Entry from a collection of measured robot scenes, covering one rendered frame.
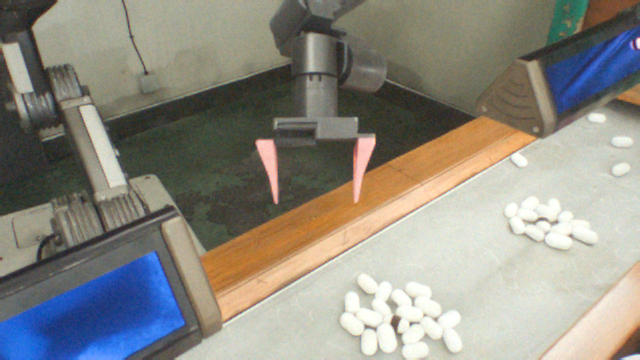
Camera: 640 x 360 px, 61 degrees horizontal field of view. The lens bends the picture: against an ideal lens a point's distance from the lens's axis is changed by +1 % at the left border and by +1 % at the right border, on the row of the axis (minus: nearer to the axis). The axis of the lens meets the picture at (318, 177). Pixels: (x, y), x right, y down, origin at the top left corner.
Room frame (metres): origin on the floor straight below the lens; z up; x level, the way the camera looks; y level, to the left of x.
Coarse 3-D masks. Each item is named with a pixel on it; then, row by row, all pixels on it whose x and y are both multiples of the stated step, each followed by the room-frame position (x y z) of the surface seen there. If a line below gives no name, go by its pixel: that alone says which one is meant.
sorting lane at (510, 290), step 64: (576, 128) 1.03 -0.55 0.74; (448, 192) 0.79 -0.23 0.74; (512, 192) 0.79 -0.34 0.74; (576, 192) 0.79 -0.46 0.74; (384, 256) 0.62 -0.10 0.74; (448, 256) 0.62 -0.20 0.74; (512, 256) 0.62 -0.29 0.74; (576, 256) 0.62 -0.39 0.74; (256, 320) 0.49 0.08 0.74; (320, 320) 0.49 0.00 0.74; (512, 320) 0.49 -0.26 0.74; (576, 320) 0.50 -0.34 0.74
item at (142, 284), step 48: (96, 240) 0.22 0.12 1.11; (144, 240) 0.22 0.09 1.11; (192, 240) 0.24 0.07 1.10; (0, 288) 0.18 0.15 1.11; (48, 288) 0.19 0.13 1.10; (96, 288) 0.20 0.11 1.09; (144, 288) 0.21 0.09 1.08; (192, 288) 0.22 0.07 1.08; (0, 336) 0.17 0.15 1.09; (48, 336) 0.18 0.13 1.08; (96, 336) 0.19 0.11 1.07; (144, 336) 0.19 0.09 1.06; (192, 336) 0.20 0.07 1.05
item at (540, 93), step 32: (608, 32) 0.56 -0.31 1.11; (512, 64) 0.48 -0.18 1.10; (544, 64) 0.48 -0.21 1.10; (576, 64) 0.51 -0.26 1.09; (608, 64) 0.54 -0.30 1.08; (480, 96) 0.50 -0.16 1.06; (512, 96) 0.48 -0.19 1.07; (544, 96) 0.46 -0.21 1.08; (576, 96) 0.49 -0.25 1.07; (608, 96) 0.52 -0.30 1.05; (544, 128) 0.45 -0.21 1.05
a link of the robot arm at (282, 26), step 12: (288, 0) 0.69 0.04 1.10; (300, 0) 0.68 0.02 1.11; (336, 0) 0.72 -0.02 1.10; (348, 0) 0.75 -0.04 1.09; (360, 0) 0.81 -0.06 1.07; (276, 12) 0.71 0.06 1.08; (288, 12) 0.69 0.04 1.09; (300, 12) 0.68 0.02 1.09; (336, 12) 0.72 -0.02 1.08; (348, 12) 0.79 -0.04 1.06; (276, 24) 0.70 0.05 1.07; (288, 24) 0.69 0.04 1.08; (276, 36) 0.70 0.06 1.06; (288, 36) 0.69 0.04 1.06
